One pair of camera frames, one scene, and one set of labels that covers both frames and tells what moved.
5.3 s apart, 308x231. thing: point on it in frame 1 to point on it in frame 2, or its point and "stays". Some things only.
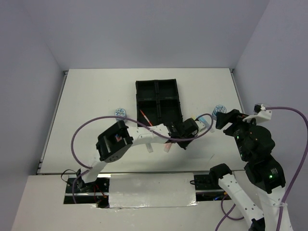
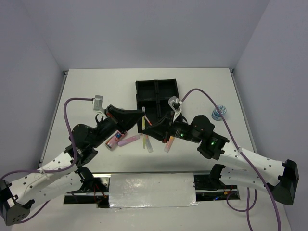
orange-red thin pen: x=146 y=118 stays
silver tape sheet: x=154 y=190 stays
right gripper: x=234 y=116 to x=159 y=129
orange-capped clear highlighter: x=149 y=147 stays
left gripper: x=183 y=144 to x=125 y=119
